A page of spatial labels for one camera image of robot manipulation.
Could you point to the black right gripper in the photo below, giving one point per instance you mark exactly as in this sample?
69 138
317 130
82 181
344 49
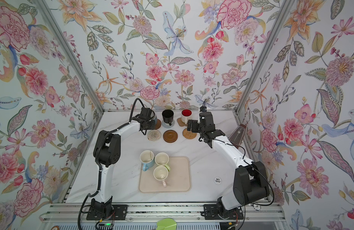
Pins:
191 123

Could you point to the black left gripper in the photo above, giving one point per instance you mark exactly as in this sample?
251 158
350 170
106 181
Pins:
152 126

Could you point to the round wooden coaster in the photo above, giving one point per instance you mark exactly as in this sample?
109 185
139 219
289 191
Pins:
158 124

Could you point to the multicolour stitched round coaster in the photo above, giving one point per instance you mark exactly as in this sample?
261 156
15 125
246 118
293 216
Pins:
154 135

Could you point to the round woven rattan coaster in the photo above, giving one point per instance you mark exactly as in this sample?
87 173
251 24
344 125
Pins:
188 134

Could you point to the black mug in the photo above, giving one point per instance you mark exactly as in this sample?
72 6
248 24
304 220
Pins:
168 116

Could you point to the red and white mug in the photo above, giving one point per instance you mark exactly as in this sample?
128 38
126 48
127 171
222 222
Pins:
186 116

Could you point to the ridged brown wooden coaster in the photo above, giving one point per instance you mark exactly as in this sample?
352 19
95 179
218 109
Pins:
170 136

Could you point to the flower-shaped cork coaster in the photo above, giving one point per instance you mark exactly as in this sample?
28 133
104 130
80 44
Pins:
180 122

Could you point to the cream mug pink handle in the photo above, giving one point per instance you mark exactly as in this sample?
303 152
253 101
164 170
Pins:
161 173

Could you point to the blue mug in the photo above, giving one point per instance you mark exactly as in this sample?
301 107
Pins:
154 117
148 160

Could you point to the grey-blue woven round coaster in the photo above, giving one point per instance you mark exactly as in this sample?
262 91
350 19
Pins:
167 125

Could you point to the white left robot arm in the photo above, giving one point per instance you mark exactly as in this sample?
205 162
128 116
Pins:
107 153

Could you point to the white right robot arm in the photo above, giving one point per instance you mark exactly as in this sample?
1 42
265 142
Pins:
250 178

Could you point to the round white sticker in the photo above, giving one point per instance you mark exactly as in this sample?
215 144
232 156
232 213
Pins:
217 180

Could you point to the beige rubber tray mat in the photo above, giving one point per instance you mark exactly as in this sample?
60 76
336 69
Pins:
178 179

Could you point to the green round object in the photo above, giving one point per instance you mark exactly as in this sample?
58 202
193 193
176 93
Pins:
166 224

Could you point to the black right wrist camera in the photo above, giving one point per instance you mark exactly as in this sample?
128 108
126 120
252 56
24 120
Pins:
204 114

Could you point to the cream mug green handle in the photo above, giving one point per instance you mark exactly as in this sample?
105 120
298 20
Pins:
162 159

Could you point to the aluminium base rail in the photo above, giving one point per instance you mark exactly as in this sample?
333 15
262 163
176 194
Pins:
149 216

